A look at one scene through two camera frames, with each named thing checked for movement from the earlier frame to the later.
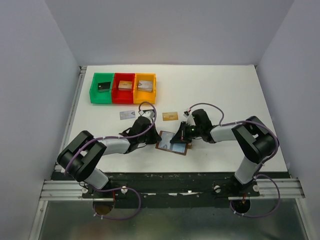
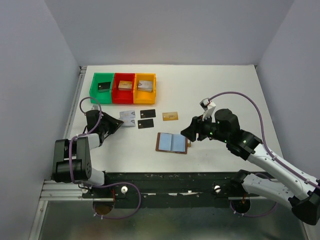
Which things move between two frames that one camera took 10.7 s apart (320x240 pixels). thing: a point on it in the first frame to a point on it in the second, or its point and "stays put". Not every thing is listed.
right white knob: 217,188 stays put
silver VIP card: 165,141 to 128,122
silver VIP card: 127,115 stays put
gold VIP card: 170,116 stays put
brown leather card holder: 165,145 stays put
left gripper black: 156,137 to 115,123
